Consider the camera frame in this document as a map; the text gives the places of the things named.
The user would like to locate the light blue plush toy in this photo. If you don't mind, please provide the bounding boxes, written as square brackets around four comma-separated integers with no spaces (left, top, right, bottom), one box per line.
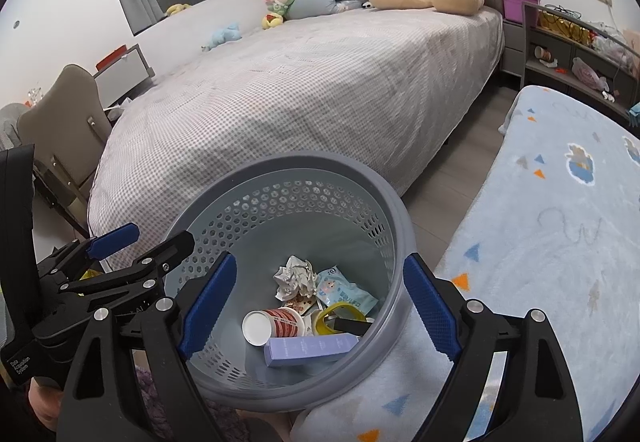
[201,21,242,52]

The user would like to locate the gold patterned box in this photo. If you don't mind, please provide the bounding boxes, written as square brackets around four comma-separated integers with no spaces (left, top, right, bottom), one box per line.
[537,9,593,45]

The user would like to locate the person's left hand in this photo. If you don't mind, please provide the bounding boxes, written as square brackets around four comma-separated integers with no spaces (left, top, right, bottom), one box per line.
[27,374,63,433]

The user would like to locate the white tissue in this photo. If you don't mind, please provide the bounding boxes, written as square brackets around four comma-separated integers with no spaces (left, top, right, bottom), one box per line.
[272,256,321,302]

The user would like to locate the grey bed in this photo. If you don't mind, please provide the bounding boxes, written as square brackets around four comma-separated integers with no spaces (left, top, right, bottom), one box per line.
[87,0,506,273]

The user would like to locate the long purple cardboard box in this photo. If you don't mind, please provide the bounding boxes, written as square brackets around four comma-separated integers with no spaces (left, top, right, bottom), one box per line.
[263,333,362,368]

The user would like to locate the light blue wet wipes packet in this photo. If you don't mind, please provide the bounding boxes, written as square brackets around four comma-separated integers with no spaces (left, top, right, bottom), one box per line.
[312,267,379,315]

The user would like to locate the green plush doll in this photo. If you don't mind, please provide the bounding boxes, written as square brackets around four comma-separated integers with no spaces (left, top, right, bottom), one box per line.
[261,0,302,30]

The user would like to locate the grey chair with metal frame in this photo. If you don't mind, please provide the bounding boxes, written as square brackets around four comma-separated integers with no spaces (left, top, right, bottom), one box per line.
[17,64,113,238]

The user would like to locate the grey nightstand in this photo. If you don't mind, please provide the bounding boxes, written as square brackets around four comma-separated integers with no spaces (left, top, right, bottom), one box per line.
[500,18,527,79]

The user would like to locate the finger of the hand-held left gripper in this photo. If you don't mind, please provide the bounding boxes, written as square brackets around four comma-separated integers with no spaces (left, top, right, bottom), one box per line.
[65,229,196,300]
[37,222,141,283]

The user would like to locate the white cabinet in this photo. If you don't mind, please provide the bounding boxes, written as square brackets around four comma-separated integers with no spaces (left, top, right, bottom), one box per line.
[92,43,156,110]

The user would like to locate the purple knit clothing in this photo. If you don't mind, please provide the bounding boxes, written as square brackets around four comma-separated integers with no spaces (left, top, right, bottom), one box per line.
[130,367,231,442]

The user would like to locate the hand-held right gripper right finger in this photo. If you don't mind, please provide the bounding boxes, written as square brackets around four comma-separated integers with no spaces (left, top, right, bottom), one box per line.
[402,253,583,442]

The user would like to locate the pink plastic box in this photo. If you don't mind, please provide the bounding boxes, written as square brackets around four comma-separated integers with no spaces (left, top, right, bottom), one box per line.
[500,0,542,20]

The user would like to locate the red flat item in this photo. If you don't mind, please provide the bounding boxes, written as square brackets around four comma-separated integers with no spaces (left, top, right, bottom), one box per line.
[95,47,127,70]

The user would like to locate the pink plastic bag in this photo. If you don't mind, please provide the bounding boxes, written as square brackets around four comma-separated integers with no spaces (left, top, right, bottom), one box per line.
[571,57,611,93]

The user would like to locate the red and white paper cup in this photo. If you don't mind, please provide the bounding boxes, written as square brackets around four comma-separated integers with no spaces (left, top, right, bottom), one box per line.
[241,307,306,348]

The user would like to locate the red and white snack wrapper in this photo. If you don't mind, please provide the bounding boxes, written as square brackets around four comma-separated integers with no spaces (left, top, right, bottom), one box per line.
[285,297,316,318]

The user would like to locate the white plastic bags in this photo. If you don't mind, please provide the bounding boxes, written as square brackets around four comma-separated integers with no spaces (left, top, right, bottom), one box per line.
[590,22,640,68]

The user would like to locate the grey shelf unit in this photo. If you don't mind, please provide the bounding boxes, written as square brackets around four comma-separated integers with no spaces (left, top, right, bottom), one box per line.
[520,1,640,123]

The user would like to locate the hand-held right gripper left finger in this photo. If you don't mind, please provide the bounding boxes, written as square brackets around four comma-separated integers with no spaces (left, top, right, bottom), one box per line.
[56,252,238,442]

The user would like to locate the grey perforated plastic basket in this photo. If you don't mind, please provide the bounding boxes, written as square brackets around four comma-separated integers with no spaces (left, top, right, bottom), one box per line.
[160,151,417,410]

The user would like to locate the yellow plastic ring lid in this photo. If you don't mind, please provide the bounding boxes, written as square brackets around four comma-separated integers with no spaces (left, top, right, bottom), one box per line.
[312,302,368,335]

